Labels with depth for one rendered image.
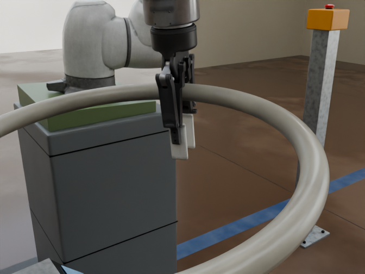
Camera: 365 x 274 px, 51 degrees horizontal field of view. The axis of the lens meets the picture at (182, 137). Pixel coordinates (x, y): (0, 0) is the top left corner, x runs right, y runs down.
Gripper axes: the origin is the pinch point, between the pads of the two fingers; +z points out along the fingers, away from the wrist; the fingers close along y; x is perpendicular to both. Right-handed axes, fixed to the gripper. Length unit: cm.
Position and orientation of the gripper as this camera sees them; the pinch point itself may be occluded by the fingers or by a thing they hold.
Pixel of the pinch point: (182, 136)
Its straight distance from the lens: 71.0
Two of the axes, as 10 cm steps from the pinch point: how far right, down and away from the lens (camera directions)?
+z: 0.8, 8.9, 4.4
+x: 9.4, 0.8, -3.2
